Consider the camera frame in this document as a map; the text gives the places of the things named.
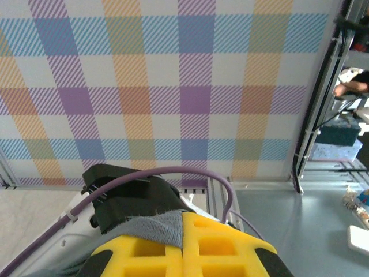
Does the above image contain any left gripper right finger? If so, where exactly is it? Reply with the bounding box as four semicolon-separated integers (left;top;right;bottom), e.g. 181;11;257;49
183;212;295;277

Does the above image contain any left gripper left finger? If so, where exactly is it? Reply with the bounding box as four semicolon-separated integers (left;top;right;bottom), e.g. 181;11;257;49
77;235;185;277

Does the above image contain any grey t-shirt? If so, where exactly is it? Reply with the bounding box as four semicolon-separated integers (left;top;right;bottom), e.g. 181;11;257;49
27;209;185;277

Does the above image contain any person's forearm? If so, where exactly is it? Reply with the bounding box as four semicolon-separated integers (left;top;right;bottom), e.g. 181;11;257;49
345;70;369;93

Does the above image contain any white flat object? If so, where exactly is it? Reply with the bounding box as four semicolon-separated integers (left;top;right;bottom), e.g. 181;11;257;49
347;224;369;256

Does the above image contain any light blue patterned box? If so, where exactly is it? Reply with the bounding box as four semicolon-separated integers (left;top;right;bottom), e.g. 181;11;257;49
311;142;363;162

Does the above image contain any blue toy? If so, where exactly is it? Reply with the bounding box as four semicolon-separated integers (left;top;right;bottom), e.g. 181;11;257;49
356;189;369;206

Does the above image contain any teal box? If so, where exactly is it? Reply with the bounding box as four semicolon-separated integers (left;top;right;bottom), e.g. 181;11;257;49
315;119;361;147

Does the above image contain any person's hand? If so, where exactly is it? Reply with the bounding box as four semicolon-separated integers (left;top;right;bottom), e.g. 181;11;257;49
333;82;351;98

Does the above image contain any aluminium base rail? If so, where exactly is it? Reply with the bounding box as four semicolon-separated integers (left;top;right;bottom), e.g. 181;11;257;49
206;175;246;231

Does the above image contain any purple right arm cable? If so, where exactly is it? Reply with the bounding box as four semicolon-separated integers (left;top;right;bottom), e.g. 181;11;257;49
0;166;266;277

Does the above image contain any black cable on post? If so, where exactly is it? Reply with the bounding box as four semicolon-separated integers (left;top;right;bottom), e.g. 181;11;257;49
293;17;347;191

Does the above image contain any aluminium enclosure front post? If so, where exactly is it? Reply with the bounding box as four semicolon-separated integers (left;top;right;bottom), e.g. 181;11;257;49
292;0;357;194

